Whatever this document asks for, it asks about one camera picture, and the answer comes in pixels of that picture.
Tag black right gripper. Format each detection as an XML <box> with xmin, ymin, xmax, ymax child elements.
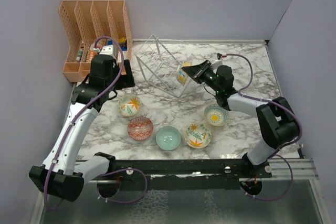
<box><xmin>182</xmin><ymin>60</ymin><xmax>222</xmax><ymax>93</ymax></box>

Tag blue yellow floral bowl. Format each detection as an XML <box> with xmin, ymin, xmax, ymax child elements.
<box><xmin>176</xmin><ymin>61</ymin><xmax>192</xmax><ymax>86</ymax></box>

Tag red patterned bowl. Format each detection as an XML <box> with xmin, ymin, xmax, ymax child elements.
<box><xmin>128</xmin><ymin>116</ymin><xmax>154</xmax><ymax>141</ymax></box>

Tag yellow sun blue bowl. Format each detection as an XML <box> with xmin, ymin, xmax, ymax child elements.
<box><xmin>204</xmin><ymin>104</ymin><xmax>229</xmax><ymax>127</ymax></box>

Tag plain teal bowl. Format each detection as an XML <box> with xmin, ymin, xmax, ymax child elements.
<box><xmin>155</xmin><ymin>126</ymin><xmax>181</xmax><ymax>151</ymax></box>

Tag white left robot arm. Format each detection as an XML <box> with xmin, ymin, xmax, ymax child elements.
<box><xmin>29</xmin><ymin>54</ymin><xmax>135</xmax><ymax>203</ymax></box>

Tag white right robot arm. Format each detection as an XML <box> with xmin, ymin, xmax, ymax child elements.
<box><xmin>182</xmin><ymin>60</ymin><xmax>302</xmax><ymax>177</ymax></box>

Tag orange flower bowl left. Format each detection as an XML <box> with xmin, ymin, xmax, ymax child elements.
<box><xmin>117</xmin><ymin>94</ymin><xmax>142</xmax><ymax>117</ymax></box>

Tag orange flower bowl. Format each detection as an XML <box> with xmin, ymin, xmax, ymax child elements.
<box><xmin>184</xmin><ymin>123</ymin><xmax>212</xmax><ymax>149</ymax></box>
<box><xmin>117</xmin><ymin>94</ymin><xmax>142</xmax><ymax>117</ymax></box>

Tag items in organizer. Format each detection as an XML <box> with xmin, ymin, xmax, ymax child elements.
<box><xmin>76</xmin><ymin>40</ymin><xmax>121</xmax><ymax>63</ymax></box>

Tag orange plastic file organizer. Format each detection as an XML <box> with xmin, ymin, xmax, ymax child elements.
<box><xmin>59</xmin><ymin>0</ymin><xmax>133</xmax><ymax>83</ymax></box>

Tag orange flower bowl right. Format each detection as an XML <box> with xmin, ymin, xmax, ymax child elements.
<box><xmin>184</xmin><ymin>123</ymin><xmax>212</xmax><ymax>149</ymax></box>

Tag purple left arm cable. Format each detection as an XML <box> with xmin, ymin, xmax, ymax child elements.
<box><xmin>43</xmin><ymin>36</ymin><xmax>125</xmax><ymax>211</ymax></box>

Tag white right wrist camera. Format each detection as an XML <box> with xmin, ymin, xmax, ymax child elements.
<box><xmin>211</xmin><ymin>60</ymin><xmax>223</xmax><ymax>70</ymax></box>

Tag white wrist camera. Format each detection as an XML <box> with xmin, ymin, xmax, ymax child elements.
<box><xmin>100</xmin><ymin>45</ymin><xmax>117</xmax><ymax>58</ymax></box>
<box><xmin>211</xmin><ymin>60</ymin><xmax>223</xmax><ymax>70</ymax></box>

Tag white wire dish rack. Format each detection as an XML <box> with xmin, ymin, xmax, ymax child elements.
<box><xmin>134</xmin><ymin>34</ymin><xmax>189</xmax><ymax>98</ymax></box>

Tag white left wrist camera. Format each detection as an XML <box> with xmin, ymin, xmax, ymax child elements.
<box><xmin>100</xmin><ymin>45</ymin><xmax>117</xmax><ymax>58</ymax></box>

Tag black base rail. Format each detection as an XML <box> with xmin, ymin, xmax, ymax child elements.
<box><xmin>99</xmin><ymin>159</ymin><xmax>271</xmax><ymax>190</ymax></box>

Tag aluminium rail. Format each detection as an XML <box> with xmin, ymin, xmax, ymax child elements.
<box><xmin>269</xmin><ymin>158</ymin><xmax>319</xmax><ymax>180</ymax></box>

